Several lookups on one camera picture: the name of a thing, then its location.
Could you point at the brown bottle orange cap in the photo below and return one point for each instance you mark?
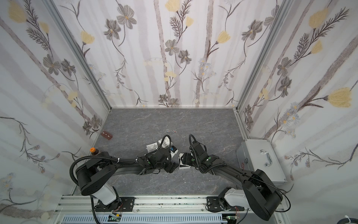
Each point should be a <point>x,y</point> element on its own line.
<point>94,151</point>

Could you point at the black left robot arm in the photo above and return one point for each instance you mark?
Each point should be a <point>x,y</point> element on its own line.
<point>91,173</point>

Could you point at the silver metal case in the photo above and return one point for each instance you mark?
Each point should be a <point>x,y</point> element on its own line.
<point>259,154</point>

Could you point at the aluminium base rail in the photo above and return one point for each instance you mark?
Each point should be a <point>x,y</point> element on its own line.
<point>153,209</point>

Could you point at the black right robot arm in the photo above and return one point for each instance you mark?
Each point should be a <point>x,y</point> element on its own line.
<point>262,196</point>

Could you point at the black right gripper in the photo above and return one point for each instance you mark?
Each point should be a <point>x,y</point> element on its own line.
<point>189,159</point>

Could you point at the small brown red box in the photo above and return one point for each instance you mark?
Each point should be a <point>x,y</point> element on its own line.
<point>107,135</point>

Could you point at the white jewelry box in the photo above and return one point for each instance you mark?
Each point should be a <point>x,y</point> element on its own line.
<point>152,148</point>
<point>165,142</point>

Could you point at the white jewelry box base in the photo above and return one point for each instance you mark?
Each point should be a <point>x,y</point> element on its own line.
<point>181,165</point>

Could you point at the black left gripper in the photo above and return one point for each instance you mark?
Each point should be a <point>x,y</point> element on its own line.
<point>170,167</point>

